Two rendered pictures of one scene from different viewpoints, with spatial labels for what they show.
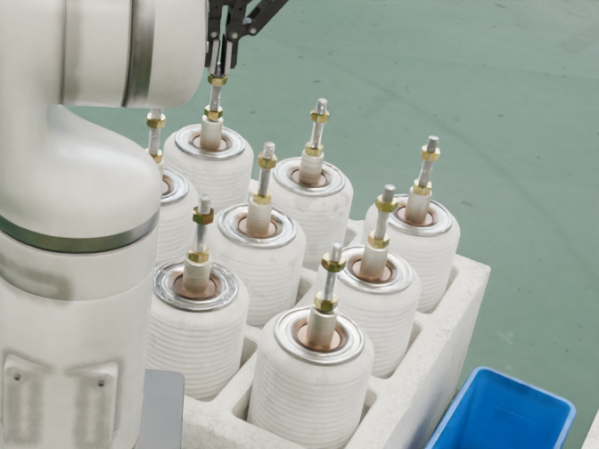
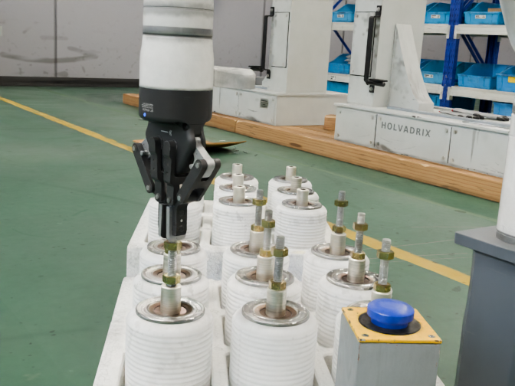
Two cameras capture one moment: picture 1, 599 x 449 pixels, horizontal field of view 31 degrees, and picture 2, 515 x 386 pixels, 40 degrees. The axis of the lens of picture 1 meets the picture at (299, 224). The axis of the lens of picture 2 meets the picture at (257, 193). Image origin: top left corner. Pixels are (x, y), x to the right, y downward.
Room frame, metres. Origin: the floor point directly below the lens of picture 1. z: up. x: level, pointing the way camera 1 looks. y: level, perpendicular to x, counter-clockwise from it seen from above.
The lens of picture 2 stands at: (1.25, 0.80, 0.55)
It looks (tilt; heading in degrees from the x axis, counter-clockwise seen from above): 12 degrees down; 244
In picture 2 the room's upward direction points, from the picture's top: 3 degrees clockwise
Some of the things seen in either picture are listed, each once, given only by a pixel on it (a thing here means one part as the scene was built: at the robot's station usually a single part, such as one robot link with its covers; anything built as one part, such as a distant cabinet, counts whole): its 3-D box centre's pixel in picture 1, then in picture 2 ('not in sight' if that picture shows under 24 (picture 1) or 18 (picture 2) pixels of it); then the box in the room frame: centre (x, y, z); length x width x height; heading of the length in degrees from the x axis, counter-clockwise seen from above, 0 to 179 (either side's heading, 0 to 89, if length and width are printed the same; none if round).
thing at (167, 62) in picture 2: not in sight; (191, 57); (0.99, 0.10, 0.53); 0.11 x 0.09 x 0.06; 17
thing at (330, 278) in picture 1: (329, 283); (339, 217); (0.71, -0.03, 0.31); 0.01 x 0.01 x 0.08
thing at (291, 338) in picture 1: (319, 336); (336, 252); (0.71, -0.03, 0.25); 0.08 x 0.08 x 0.01
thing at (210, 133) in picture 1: (210, 132); (170, 299); (1.01, 0.11, 0.26); 0.02 x 0.02 x 0.03
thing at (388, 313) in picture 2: not in sight; (389, 316); (0.89, 0.34, 0.32); 0.04 x 0.04 x 0.02
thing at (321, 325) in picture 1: (321, 323); (337, 243); (0.71, -0.03, 0.26); 0.02 x 0.02 x 0.03
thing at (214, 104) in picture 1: (215, 96); (172, 263); (1.01, 0.11, 0.31); 0.01 x 0.01 x 0.08
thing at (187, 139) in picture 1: (209, 142); (170, 310); (1.01, 0.11, 0.25); 0.08 x 0.08 x 0.01
